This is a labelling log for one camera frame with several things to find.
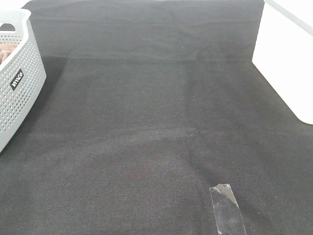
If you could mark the brown towel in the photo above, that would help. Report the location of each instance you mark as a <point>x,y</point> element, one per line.
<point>5,50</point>

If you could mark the black table cloth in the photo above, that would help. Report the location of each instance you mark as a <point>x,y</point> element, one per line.
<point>148,104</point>

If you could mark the clear tape strip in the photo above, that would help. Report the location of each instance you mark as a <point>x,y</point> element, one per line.
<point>228,217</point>

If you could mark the grey perforated laundry basket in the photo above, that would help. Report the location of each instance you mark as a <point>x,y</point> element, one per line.
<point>22,74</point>

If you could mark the white plastic storage bin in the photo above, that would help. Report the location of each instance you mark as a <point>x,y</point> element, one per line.
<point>283,53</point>

